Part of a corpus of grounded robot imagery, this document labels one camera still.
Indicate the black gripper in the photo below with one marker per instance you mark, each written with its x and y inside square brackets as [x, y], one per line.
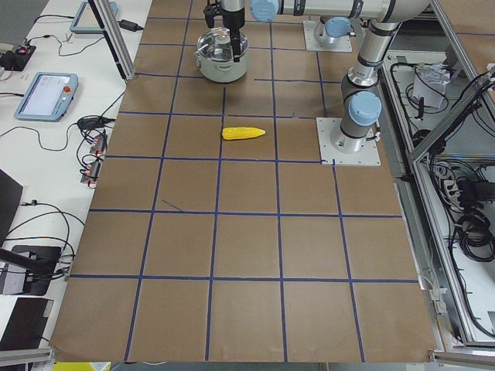
[235, 20]

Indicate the glass pot lid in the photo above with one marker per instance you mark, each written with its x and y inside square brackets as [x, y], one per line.
[215, 45]

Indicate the yellow corn cob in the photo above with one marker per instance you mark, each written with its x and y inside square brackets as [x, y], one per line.
[241, 133]

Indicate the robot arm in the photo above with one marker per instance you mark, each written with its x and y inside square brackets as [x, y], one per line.
[264, 11]
[362, 105]

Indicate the white electric cooking pot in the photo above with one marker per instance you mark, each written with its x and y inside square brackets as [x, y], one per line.
[224, 72]

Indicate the black power adapter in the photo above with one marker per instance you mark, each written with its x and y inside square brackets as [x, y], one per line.
[129, 25]

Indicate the blue teach pendant far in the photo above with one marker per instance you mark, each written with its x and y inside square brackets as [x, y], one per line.
[84, 22]

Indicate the blue teach pendant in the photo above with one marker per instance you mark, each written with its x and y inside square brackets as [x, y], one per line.
[48, 97]
[84, 22]

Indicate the small circuit board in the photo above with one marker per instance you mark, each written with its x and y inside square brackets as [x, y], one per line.
[99, 144]
[90, 174]

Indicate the blue teach pendant near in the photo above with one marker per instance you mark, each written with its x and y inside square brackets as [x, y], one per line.
[48, 97]

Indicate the brown paper table cover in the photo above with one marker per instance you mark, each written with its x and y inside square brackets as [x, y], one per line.
[200, 249]

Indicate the black box device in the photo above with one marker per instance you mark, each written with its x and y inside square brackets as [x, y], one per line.
[26, 324]

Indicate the aluminium frame post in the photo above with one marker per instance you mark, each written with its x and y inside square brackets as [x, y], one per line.
[109, 26]

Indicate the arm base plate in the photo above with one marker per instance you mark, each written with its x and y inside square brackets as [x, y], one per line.
[331, 35]
[337, 149]

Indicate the black camera stand base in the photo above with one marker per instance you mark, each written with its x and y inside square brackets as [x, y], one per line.
[28, 269]

